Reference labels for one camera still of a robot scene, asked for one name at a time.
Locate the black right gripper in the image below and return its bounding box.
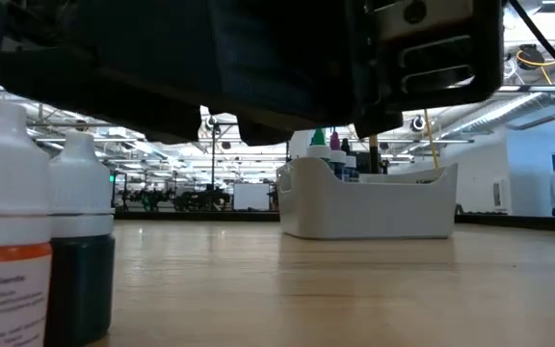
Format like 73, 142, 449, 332
209, 0, 505, 147

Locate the large purple-tip food coloring bottle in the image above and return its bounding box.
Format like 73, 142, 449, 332
328, 130, 349, 180

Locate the large black-tip food coloring bottle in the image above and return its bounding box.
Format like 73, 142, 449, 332
339, 138, 358, 182

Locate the small dark green dropper bottle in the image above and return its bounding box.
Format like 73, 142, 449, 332
44, 129, 117, 347

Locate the orange-label dropper bottle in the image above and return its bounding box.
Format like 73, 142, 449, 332
0, 98, 53, 347

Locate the grey plastic bin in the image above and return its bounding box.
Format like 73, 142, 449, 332
276, 156, 460, 241

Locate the white board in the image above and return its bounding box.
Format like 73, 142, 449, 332
232, 182, 272, 212

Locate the dark background robot station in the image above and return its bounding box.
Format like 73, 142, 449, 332
113, 185, 233, 213

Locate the ceiling light strip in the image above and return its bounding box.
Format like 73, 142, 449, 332
498, 85, 555, 93

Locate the yellow hanging cable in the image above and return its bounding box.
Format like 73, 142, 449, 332
423, 109, 439, 169

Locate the black background gantry frame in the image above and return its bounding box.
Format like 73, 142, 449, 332
209, 120, 291, 213

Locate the silver ventilation duct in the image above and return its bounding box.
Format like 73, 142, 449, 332
443, 62, 555, 141

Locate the black aluminium table frame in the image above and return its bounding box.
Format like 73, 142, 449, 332
113, 210, 555, 234

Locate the ceiling reel with yellow cable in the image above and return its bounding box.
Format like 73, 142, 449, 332
515, 42, 555, 73

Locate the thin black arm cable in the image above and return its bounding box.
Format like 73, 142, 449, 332
507, 0, 555, 93

